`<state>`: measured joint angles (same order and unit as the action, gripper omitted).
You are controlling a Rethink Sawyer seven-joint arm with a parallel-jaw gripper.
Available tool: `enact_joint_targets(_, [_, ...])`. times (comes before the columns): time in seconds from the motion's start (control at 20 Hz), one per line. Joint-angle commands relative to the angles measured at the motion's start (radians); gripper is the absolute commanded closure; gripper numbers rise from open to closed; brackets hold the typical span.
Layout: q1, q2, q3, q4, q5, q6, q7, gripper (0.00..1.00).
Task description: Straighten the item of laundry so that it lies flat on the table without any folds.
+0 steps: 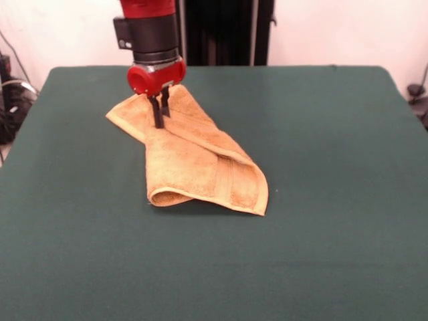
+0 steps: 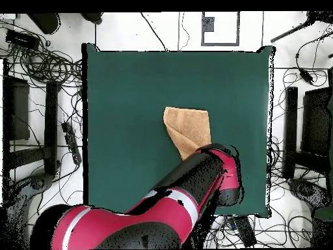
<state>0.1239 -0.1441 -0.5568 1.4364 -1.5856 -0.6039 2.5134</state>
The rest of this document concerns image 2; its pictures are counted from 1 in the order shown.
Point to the orange terry towel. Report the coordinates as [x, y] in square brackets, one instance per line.
[190, 125]

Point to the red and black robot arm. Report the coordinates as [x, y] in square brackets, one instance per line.
[156, 213]

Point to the dark green table cloth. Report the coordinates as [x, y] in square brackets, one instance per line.
[130, 104]

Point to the black power strip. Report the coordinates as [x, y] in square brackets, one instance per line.
[71, 143]

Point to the black metal stand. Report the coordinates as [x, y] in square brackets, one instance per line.
[50, 125]
[290, 130]

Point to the black power brick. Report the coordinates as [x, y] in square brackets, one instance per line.
[245, 231]

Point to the person's dark shoe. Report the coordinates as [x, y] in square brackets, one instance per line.
[45, 23]
[92, 17]

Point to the black power adapter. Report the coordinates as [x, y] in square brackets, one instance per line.
[306, 76]

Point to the black tripod leg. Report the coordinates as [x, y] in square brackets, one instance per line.
[291, 31]

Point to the black electronics box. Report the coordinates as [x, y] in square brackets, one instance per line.
[22, 39]

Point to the grey square floor frame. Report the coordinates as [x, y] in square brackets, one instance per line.
[237, 28]

